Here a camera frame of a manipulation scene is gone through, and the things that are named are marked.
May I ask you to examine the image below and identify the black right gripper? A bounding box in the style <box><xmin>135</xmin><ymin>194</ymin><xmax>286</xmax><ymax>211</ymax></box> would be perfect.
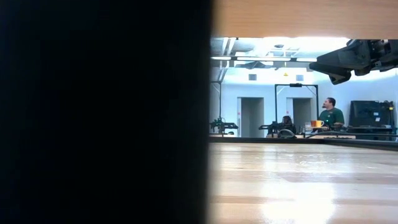
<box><xmin>309</xmin><ymin>39</ymin><xmax>398</xmax><ymax>85</ymax></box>

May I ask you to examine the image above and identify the wooden shelf board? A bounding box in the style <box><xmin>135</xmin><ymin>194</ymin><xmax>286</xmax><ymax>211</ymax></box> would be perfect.
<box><xmin>211</xmin><ymin>0</ymin><xmax>398</xmax><ymax>40</ymax></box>

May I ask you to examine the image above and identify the black shelf side panel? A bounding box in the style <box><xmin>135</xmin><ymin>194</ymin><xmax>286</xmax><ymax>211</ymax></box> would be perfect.
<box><xmin>0</xmin><ymin>0</ymin><xmax>215</xmax><ymax>224</ymax></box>

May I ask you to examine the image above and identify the person in green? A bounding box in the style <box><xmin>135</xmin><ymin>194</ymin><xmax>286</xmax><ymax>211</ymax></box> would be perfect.
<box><xmin>318</xmin><ymin>97</ymin><xmax>345</xmax><ymax>129</ymax></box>

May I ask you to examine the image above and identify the black monitor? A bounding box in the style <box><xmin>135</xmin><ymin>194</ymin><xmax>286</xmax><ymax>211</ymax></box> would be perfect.
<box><xmin>348</xmin><ymin>100</ymin><xmax>397</xmax><ymax>128</ymax></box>

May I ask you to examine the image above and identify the background wooden table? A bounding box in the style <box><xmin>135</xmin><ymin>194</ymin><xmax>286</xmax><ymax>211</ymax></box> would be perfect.
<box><xmin>306</xmin><ymin>134</ymin><xmax>356</xmax><ymax>140</ymax></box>

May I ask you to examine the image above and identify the person in dark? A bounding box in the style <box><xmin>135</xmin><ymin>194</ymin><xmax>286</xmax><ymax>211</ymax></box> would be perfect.
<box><xmin>280</xmin><ymin>115</ymin><xmax>297</xmax><ymax>134</ymax></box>

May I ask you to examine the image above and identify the ceiling light strip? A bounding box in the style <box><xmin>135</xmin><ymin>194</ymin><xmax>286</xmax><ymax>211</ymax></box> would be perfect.
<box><xmin>210</xmin><ymin>55</ymin><xmax>318</xmax><ymax>63</ymax></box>

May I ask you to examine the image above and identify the black gantry frame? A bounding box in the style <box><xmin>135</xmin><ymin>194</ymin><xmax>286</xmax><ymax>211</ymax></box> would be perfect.
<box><xmin>274</xmin><ymin>83</ymin><xmax>319</xmax><ymax>125</ymax></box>

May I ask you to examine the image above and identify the black table edge rail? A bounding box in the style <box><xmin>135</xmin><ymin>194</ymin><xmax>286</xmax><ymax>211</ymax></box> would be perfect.
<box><xmin>208</xmin><ymin>136</ymin><xmax>398</xmax><ymax>152</ymax></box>

